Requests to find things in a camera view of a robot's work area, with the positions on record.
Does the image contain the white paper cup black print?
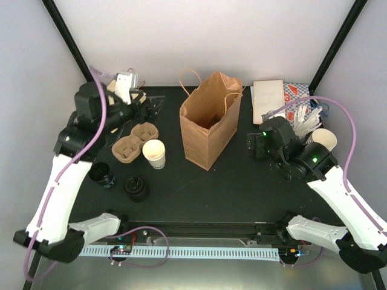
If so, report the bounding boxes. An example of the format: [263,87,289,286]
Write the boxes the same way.
[142,140,166,170]

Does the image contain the brown kraft paper bag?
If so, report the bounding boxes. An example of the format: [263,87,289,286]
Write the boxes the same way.
[179,71,244,171]

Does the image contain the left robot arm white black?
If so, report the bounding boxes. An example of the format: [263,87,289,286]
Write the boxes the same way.
[13,82,162,263]

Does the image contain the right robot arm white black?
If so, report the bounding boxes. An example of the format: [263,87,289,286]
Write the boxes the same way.
[247,117,386,274]

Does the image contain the stacked pulp cup carriers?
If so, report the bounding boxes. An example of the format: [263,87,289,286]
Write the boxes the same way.
[111,122,159,164]

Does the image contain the white paper bag brown trim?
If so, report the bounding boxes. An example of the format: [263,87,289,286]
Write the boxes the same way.
[252,80,285,124]

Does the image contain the bundle of white straws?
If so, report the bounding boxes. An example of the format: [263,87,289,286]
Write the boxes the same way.
[293,105,322,138]

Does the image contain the blue checkered paper bag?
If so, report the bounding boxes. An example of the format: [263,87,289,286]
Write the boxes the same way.
[283,82,330,125]

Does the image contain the stack of white paper cups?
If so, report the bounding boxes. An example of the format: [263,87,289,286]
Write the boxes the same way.
[307,128,337,152]

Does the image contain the black lid stack left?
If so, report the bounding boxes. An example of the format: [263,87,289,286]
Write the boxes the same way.
[124,175,149,202]

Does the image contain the black cup with blue band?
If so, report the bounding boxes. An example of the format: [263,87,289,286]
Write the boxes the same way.
[88,162,115,189]

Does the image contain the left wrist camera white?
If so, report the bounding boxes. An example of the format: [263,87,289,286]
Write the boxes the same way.
[114,70,138,105]

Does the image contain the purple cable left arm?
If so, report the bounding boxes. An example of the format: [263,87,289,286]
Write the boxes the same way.
[23,66,169,283]

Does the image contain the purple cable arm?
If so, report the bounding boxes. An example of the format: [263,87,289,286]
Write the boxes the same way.
[267,95,387,269]
[23,66,169,283]

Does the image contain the tan paper bag with handles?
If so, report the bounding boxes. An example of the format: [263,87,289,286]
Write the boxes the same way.
[105,68,148,134]

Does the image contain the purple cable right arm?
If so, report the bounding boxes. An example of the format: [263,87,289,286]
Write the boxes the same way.
[267,95,387,269]

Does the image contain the light blue cable duct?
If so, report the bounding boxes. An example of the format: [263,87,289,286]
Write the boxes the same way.
[80,245,280,262]

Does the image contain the black frame post left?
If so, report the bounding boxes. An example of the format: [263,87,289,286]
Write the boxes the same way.
[41,0,93,82]

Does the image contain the black frame post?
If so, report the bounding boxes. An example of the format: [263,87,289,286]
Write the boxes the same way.
[41,0,93,82]
[308,0,368,95]

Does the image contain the black frame post right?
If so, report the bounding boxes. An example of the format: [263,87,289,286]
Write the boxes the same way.
[308,0,368,95]

